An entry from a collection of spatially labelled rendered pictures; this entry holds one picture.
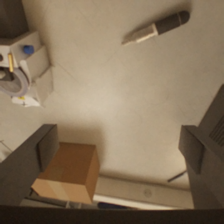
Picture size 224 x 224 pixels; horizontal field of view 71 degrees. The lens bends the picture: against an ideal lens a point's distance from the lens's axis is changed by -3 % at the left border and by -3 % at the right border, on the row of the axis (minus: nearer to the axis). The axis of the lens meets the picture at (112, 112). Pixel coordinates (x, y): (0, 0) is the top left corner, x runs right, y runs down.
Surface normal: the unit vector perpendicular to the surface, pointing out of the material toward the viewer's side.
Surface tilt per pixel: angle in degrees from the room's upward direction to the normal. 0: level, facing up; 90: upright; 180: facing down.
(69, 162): 90
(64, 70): 0
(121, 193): 90
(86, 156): 90
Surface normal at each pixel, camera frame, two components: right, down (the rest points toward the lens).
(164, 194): 0.07, -0.75
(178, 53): -0.15, 0.65
